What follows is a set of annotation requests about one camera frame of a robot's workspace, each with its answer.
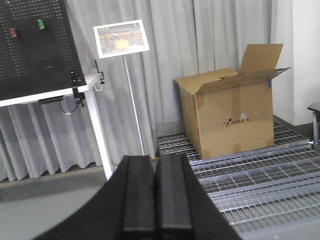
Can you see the black pegboard panel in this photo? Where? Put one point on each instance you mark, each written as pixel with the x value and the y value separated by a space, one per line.
pixel 37 49

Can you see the white frame table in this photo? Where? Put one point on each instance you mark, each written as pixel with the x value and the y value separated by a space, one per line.
pixel 89 91

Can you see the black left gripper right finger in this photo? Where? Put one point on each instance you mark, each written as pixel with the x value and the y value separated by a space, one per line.
pixel 172 212

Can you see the brown cardboard box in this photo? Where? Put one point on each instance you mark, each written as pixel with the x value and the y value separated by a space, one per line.
pixel 228 111

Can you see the metal floor grating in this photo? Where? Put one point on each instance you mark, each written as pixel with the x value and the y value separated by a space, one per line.
pixel 259 188

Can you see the framed picture sign stand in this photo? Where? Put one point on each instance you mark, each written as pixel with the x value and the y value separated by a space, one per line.
pixel 122 39

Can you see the grey curtain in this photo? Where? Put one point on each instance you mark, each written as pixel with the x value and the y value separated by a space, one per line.
pixel 139 100

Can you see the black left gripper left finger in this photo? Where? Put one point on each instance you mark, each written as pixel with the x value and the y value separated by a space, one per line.
pixel 139 206

